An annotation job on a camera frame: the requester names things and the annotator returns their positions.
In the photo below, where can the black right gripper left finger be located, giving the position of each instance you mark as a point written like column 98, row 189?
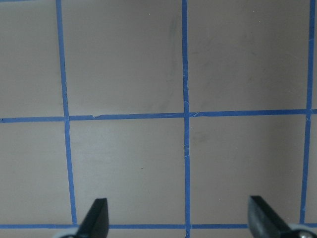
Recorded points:
column 96, row 222

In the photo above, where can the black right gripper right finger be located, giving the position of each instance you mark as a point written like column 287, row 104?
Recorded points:
column 264, row 222

